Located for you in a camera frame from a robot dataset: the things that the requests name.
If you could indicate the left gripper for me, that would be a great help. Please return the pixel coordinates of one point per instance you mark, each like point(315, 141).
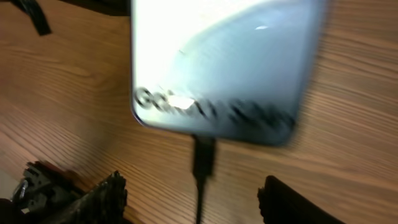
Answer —
point(33, 9)

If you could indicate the Samsung Galaxy smartphone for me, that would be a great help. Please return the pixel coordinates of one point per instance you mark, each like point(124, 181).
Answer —
point(226, 69)

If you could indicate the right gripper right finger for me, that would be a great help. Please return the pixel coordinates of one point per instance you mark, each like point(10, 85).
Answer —
point(280, 204)

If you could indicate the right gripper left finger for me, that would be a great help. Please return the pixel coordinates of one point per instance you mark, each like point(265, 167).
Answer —
point(103, 204)

